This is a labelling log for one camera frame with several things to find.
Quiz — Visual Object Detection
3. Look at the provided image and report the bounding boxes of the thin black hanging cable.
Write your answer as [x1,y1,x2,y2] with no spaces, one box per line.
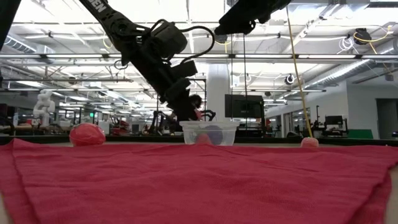
[229,34,234,121]

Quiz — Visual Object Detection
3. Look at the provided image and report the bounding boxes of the clear plastic tupperware container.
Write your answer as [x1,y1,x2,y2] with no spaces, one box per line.
[179,121,241,147]

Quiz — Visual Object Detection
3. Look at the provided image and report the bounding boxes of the long ceiling light bar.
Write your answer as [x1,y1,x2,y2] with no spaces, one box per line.
[0,54,398,60]

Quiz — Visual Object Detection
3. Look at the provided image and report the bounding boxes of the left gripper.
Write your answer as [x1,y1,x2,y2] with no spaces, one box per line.
[132,46,199,123]

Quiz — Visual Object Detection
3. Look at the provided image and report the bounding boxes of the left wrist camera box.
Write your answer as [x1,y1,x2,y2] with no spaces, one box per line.
[150,21,189,60]

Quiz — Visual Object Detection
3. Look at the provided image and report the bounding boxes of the yellow hanging cable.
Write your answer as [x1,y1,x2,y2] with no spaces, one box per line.
[284,0,313,139]

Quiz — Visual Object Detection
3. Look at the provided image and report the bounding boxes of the small pink toy ball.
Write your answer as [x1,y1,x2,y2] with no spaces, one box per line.
[195,133,212,146]
[300,137,320,149]

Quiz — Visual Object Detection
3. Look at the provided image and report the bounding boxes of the large pink ball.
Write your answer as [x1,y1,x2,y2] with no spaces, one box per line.
[68,123,106,147]

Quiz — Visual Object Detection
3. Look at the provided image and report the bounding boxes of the red cloth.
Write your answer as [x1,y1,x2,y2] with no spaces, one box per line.
[0,138,398,224]

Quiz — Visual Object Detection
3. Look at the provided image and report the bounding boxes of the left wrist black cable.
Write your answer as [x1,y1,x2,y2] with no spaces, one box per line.
[180,25,216,65]

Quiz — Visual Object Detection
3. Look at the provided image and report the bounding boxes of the dark purple toy fruit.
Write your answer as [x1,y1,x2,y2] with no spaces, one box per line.
[203,124,224,146]

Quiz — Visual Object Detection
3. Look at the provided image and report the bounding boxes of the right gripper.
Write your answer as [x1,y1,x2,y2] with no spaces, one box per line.
[214,0,294,36]

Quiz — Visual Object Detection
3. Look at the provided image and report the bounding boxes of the person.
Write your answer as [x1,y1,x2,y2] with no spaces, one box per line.
[169,93,206,133]

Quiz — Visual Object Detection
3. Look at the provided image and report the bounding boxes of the black workstation equipment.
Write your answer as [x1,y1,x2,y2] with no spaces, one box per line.
[323,115,349,138]

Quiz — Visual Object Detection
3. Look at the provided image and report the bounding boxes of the black monitor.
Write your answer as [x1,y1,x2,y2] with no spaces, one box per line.
[224,94,265,119]

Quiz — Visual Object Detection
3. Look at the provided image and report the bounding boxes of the black hanging cable with coil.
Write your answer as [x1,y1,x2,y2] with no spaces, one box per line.
[241,33,249,98]

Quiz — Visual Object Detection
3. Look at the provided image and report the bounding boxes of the green panel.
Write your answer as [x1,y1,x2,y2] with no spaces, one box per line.
[347,129,374,140]

